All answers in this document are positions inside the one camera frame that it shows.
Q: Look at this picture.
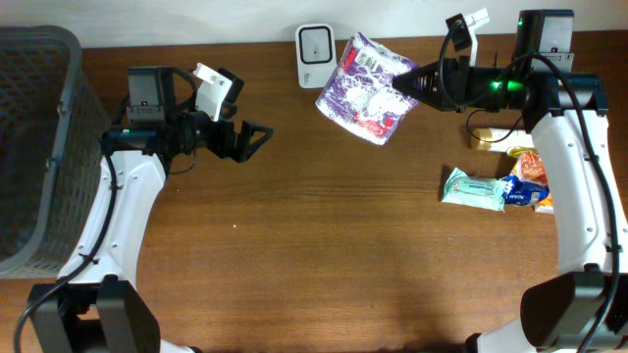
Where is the black right camera cable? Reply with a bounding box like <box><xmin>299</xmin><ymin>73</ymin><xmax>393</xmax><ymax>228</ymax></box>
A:
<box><xmin>438</xmin><ymin>19</ymin><xmax>526</xmax><ymax>145</ymax></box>

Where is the black camera cable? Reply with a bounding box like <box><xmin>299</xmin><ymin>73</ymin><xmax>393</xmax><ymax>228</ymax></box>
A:
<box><xmin>13</xmin><ymin>141</ymin><xmax>122</xmax><ymax>353</ymax></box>
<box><xmin>438</xmin><ymin>19</ymin><xmax>526</xmax><ymax>145</ymax></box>

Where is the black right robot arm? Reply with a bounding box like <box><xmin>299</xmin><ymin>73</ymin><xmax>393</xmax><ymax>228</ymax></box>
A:
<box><xmin>392</xmin><ymin>9</ymin><xmax>627</xmax><ymax>352</ymax></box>

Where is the blue yellow paste sachet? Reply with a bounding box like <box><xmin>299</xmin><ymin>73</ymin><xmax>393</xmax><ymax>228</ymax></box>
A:
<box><xmin>503</xmin><ymin>150</ymin><xmax>550</xmax><ymax>207</ymax></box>

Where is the white barcode scanner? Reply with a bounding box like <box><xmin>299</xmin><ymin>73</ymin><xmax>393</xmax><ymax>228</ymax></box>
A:
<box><xmin>294</xmin><ymin>24</ymin><xmax>338</xmax><ymax>89</ymax></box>

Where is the red purple tissue pack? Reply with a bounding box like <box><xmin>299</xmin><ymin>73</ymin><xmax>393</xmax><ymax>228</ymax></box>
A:
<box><xmin>316</xmin><ymin>32</ymin><xmax>418</xmax><ymax>145</ymax></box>

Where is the teal toilet tissue pack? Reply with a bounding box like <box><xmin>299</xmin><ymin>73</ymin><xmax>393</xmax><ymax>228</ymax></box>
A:
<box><xmin>441</xmin><ymin>168</ymin><xmax>506</xmax><ymax>212</ymax></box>

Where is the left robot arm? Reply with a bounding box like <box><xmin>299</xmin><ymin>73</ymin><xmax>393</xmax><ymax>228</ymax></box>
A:
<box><xmin>13</xmin><ymin>64</ymin><xmax>274</xmax><ymax>352</ymax></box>

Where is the white shampoo tube gold cap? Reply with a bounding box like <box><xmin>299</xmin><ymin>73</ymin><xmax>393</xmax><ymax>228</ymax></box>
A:
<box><xmin>470</xmin><ymin>127</ymin><xmax>534</xmax><ymax>153</ymax></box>

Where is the grey plastic mesh basket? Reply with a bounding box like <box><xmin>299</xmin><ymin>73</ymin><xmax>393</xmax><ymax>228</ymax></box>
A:
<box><xmin>1</xmin><ymin>25</ymin><xmax>110</xmax><ymax>279</ymax></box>

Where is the black left camera cable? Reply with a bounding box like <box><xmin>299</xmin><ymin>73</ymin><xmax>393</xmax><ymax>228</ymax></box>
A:
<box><xmin>13</xmin><ymin>141</ymin><xmax>122</xmax><ymax>353</ymax></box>

